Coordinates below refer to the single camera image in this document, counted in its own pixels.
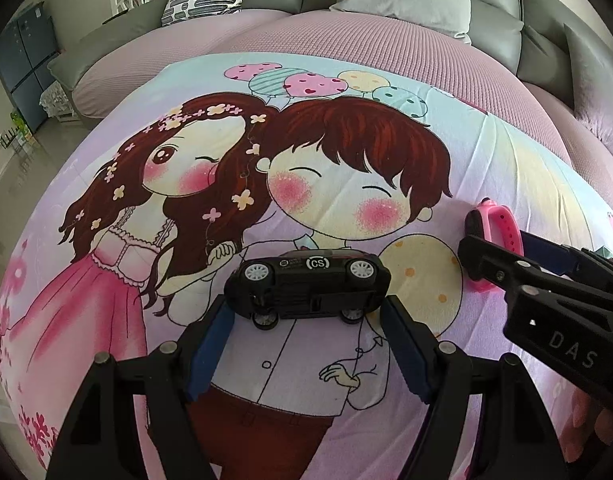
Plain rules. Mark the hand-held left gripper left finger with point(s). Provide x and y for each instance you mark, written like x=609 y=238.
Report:
x=206 y=355

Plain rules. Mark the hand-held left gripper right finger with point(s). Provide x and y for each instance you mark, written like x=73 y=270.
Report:
x=411 y=355

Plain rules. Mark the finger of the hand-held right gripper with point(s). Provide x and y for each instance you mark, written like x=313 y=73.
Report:
x=548 y=257
x=486 y=260

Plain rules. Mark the pink black smart watch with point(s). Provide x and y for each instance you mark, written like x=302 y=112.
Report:
x=493 y=232

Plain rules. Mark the black toy car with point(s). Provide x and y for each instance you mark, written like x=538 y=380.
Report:
x=306 y=280

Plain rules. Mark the person's right hand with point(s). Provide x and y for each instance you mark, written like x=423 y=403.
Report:
x=608 y=427

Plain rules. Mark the printed cartoon blanket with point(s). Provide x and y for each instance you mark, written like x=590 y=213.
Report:
x=236 y=200

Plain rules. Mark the lilac grey velvet pillow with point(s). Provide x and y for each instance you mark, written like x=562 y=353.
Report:
x=598 y=90

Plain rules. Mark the mauve textured sofa cover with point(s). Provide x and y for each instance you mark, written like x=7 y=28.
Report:
x=386 y=60

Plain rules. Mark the grey leather sofa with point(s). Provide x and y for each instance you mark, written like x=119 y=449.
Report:
x=496 y=20

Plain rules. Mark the white lace basket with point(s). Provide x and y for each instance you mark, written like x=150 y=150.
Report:
x=56 y=105

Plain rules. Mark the dark blue cabinet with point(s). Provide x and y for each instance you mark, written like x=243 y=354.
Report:
x=26 y=60

